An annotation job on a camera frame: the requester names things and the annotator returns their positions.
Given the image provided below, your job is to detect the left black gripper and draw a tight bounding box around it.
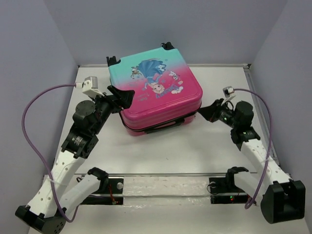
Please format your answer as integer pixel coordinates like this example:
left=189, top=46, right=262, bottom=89
left=90, top=85, right=136, bottom=134

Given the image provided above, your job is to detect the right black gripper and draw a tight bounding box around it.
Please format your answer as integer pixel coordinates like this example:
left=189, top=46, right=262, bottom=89
left=197, top=98, right=238, bottom=128

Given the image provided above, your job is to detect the pink and teal suitcase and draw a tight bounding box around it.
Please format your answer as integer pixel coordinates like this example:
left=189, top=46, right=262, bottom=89
left=106, top=42, right=203, bottom=136

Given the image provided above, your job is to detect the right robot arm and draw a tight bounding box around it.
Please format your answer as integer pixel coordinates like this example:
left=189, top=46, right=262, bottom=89
left=198, top=98, right=306, bottom=224

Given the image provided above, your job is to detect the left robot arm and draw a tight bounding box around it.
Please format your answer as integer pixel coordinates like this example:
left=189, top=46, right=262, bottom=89
left=15, top=82, right=135, bottom=234

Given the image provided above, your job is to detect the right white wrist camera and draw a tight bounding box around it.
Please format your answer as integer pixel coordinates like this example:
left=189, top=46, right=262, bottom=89
left=222, top=86, right=236, bottom=104

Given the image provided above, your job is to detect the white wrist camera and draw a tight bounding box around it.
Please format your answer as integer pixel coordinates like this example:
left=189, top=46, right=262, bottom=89
left=82, top=76, right=104, bottom=99
left=222, top=86, right=236, bottom=104

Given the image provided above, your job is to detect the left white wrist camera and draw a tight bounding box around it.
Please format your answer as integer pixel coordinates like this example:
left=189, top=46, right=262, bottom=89
left=82, top=76, right=104, bottom=99

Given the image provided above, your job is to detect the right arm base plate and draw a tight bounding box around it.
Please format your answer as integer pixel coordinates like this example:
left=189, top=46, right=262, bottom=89
left=207, top=167, right=258, bottom=205

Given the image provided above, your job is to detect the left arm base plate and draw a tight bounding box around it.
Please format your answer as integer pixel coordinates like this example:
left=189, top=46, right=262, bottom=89
left=81, top=177, right=124, bottom=205

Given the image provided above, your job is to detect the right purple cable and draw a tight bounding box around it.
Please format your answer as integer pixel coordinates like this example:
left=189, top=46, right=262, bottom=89
left=233, top=88, right=273, bottom=210

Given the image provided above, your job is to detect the purple cable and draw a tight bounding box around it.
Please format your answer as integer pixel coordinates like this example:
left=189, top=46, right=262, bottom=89
left=21, top=84, right=85, bottom=224
left=233, top=88, right=273, bottom=210

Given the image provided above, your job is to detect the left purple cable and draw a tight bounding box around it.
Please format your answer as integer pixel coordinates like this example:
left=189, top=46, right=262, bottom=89
left=21, top=84, right=85, bottom=224

